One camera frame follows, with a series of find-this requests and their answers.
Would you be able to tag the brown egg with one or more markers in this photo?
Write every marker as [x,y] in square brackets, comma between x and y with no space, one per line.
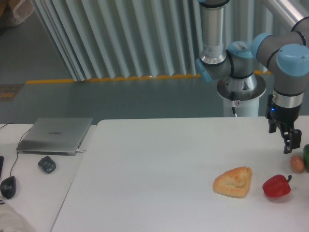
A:
[297,163]

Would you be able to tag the cardboard box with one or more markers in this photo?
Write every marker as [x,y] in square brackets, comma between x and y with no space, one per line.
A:
[14,12]

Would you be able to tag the golden pastry bread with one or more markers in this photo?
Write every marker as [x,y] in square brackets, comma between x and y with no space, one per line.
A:
[233,183]

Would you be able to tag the black computer mouse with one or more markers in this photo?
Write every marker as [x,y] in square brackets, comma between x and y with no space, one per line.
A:
[8,187]

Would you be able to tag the green pepper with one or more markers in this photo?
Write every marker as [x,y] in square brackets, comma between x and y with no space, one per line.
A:
[306,156]

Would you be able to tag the dark grey small device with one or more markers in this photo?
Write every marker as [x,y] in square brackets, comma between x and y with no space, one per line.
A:
[47,165]

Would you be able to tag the white folding screen curtain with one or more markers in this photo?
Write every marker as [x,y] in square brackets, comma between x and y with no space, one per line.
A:
[124,38]

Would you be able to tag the white cloth sleeve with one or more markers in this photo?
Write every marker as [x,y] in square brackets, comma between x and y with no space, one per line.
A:
[10,220]

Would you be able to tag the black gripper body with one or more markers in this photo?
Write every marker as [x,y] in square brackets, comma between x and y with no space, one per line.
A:
[284,117]

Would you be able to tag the red bell pepper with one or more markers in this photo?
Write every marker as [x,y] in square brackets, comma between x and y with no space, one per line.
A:
[277,186]

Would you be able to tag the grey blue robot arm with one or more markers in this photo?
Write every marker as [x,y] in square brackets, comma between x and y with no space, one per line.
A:
[286,57]

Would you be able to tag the black keyboard edge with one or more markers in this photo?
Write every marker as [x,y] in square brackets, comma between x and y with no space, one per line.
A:
[1,165]

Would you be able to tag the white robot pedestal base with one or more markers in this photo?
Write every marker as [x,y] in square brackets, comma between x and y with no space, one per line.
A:
[241,96]

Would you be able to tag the silver closed laptop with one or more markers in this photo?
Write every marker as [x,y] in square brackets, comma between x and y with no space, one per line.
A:
[55,136]

